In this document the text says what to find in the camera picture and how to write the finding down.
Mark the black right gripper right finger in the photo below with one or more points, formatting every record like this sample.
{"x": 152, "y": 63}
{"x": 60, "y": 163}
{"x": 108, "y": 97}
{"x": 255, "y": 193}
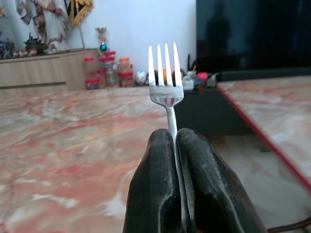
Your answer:
{"x": 213, "y": 194}

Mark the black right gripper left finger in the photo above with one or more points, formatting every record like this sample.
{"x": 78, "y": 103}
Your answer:
{"x": 153, "y": 184}

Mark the silver metal fork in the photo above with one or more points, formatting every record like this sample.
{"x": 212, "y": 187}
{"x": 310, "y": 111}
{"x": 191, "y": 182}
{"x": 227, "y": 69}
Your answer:
{"x": 166, "y": 94}

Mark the black low television cabinet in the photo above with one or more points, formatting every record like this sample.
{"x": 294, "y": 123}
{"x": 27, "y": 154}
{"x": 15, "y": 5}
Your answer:
{"x": 209, "y": 111}

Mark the white cat figurine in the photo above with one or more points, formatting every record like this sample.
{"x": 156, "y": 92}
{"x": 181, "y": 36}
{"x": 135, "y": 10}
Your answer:
{"x": 141, "y": 78}

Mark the white small container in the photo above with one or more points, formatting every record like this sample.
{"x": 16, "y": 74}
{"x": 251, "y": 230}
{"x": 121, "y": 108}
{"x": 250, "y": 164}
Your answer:
{"x": 188, "y": 83}

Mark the red lid snack jar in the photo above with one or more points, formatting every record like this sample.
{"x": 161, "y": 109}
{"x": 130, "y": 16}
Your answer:
{"x": 126, "y": 79}

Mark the short red lid plastic jar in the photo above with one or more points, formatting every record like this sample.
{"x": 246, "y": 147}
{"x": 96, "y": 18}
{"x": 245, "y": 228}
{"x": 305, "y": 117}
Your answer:
{"x": 93, "y": 83}

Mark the pink small box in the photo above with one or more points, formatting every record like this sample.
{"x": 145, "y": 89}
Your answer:
{"x": 202, "y": 76}

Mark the clear red lid plastic jar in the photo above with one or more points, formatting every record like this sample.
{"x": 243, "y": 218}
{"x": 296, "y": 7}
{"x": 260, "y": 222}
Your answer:
{"x": 109, "y": 71}

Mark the orange lid plastic jar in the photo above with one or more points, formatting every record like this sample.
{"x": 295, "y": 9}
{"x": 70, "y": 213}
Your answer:
{"x": 125, "y": 65}

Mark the tall red lid plastic jar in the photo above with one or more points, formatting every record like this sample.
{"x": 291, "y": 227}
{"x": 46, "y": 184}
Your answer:
{"x": 89, "y": 68}

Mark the gold trophy with blue ball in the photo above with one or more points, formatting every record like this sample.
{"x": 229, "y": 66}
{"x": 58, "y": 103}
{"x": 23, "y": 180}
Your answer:
{"x": 102, "y": 43}

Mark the light wooden sideboard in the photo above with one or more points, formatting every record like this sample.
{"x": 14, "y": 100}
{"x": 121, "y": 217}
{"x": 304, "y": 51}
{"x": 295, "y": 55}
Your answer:
{"x": 43, "y": 70}

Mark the black flat screen television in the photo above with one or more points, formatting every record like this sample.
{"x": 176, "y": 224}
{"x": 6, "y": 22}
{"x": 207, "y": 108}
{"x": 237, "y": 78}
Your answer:
{"x": 255, "y": 34}

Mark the black incense pot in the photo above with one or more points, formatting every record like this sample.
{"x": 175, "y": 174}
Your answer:
{"x": 34, "y": 44}

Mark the gold fringed banner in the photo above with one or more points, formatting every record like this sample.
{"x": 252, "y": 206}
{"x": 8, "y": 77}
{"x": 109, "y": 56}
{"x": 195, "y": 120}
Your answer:
{"x": 81, "y": 12}

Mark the white robed figurine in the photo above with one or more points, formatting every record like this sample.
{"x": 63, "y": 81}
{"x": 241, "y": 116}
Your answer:
{"x": 52, "y": 26}

